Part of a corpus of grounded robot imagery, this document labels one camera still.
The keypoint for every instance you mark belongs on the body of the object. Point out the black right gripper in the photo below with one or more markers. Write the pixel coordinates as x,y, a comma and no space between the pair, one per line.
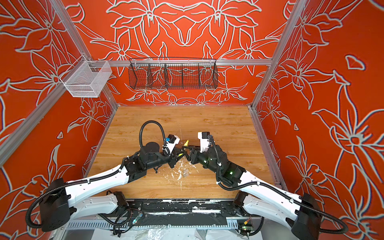
195,154

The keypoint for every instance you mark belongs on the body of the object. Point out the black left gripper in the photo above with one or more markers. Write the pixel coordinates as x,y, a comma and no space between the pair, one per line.
173,159

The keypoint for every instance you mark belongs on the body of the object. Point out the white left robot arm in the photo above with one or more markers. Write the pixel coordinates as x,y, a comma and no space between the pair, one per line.
59,200

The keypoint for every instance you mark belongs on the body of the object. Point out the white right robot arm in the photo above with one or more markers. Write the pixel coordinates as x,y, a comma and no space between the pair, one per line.
298,213

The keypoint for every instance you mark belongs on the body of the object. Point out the white mesh basket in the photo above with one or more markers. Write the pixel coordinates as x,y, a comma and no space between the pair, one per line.
86,81

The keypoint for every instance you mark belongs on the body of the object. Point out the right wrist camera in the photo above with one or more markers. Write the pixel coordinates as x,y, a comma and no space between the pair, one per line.
205,142

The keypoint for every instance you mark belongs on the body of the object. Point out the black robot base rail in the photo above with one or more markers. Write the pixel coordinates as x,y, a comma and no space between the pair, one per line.
190,212

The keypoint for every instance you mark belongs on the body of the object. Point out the black wire basket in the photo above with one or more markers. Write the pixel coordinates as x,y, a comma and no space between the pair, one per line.
173,74

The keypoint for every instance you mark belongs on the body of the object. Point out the aluminium corner frame post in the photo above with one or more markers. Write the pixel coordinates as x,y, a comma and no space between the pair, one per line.
85,55

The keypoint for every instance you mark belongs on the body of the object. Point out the right aluminium frame post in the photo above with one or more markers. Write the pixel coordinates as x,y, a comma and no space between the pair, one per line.
290,25

